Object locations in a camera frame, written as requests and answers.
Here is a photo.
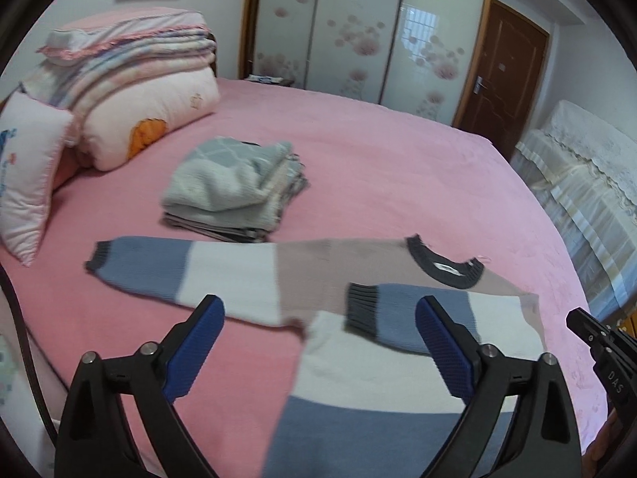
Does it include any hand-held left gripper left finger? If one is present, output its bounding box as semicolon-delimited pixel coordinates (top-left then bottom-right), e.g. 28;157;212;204
59;295;226;478

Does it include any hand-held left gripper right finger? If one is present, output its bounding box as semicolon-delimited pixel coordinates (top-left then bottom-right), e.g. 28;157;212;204
415;295;583;478

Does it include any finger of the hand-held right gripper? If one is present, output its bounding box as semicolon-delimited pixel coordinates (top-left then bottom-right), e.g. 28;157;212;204
566;308;637;424

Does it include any colour-block knitted sweater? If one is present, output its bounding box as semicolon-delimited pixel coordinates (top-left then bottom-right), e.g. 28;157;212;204
84;233;548;478

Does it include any stack of folded clothes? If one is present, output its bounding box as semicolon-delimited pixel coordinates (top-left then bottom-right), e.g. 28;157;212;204
160;137;310;244

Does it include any person's right hand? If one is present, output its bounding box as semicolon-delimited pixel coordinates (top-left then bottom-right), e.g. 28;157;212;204
582;408;618;478

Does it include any bed with pink sheet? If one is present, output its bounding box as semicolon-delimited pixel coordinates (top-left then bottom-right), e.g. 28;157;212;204
0;77;598;478

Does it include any furniture under lace cover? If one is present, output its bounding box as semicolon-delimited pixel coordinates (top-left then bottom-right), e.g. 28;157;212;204
512;100;637;319

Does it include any white pillow with pink trim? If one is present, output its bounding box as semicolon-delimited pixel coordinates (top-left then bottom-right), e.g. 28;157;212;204
0;90;75;266

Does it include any brown wooden door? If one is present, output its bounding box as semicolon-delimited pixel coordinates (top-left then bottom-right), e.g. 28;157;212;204
455;0;551;160

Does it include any dark wooden headboard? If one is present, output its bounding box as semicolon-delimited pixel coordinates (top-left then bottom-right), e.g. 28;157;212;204
206;32;220;78

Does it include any striped folded blanket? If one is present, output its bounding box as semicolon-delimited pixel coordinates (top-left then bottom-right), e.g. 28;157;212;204
22;6;218;110

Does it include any floral sliding-door wardrobe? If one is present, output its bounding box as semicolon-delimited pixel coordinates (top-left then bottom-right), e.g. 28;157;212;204
239;0;496;127

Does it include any black cable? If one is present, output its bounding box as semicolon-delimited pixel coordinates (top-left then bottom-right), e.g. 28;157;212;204
0;264;61;449

